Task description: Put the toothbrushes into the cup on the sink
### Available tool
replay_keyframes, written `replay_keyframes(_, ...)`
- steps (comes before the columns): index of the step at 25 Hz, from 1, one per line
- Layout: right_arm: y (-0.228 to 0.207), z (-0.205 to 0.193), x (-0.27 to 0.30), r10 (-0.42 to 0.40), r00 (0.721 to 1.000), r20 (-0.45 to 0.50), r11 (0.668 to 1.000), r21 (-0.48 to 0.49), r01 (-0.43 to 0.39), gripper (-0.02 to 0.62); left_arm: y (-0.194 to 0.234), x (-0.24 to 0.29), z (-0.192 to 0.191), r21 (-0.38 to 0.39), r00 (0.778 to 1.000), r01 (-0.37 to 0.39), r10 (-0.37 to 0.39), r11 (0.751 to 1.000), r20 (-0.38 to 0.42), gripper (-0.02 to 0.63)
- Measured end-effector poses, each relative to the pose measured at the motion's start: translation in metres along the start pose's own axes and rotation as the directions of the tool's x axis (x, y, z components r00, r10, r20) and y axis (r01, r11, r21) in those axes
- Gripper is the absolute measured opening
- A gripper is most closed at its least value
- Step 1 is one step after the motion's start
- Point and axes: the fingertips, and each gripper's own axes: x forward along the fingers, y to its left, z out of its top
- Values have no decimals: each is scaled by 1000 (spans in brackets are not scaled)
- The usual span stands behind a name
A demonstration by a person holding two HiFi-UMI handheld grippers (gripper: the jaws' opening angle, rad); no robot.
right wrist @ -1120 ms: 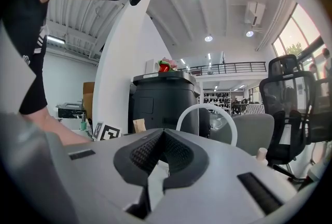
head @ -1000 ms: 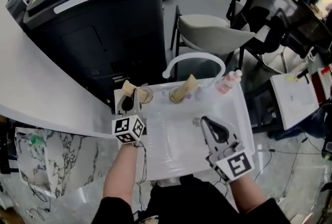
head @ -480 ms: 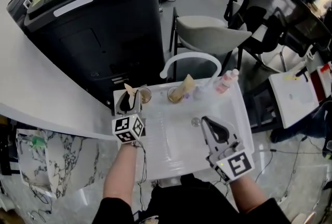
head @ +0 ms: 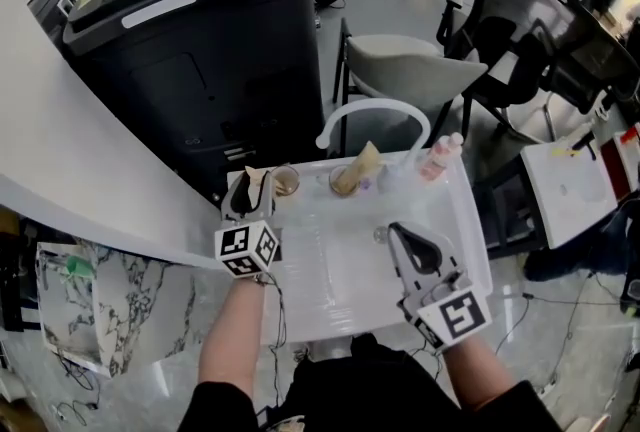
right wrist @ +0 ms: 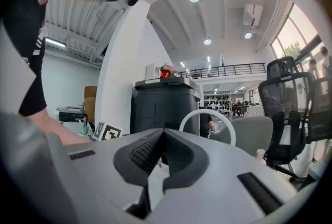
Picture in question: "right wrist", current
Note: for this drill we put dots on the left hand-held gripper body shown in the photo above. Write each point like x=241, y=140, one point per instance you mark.
x=109, y=132

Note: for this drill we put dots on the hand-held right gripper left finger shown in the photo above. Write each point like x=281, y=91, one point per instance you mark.
x=103, y=179

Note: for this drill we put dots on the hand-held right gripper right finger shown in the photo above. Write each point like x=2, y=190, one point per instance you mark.
x=220, y=186

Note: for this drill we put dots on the person's left forearm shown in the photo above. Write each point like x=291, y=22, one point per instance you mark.
x=57, y=129

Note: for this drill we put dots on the small green container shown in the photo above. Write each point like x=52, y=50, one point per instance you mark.
x=85, y=129

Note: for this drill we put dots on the brown cardboard box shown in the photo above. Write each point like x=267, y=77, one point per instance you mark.
x=90, y=103

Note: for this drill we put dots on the marble pattern sink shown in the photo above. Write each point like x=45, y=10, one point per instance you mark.
x=70, y=114

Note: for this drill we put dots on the white arch column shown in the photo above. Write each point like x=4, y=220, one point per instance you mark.
x=116, y=75

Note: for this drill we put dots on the tall black copier machine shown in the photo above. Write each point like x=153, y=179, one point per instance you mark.
x=160, y=106

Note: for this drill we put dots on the grey chair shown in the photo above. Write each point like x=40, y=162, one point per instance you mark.
x=249, y=132

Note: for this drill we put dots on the white curved faucet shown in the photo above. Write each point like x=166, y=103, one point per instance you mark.
x=205, y=111

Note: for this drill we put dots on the black table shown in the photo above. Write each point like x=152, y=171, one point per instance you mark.
x=240, y=109

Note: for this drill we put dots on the checkered tablecloth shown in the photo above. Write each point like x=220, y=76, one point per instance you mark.
x=255, y=111

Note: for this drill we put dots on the shelf with black items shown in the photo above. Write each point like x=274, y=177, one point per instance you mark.
x=218, y=103

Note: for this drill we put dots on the green cloth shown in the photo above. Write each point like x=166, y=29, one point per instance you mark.
x=174, y=74

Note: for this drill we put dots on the pink cloth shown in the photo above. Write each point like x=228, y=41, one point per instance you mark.
x=168, y=65

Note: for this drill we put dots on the black mesh chair with headrest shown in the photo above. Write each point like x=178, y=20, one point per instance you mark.
x=280, y=103

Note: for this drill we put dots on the long ceiling light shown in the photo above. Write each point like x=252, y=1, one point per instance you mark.
x=55, y=42

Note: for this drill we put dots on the black mezzanine railing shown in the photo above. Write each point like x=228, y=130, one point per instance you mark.
x=225, y=70

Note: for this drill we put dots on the person's black shirt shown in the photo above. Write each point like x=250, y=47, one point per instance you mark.
x=23, y=36

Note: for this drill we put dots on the white air conditioner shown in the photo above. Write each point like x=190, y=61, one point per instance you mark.
x=252, y=15

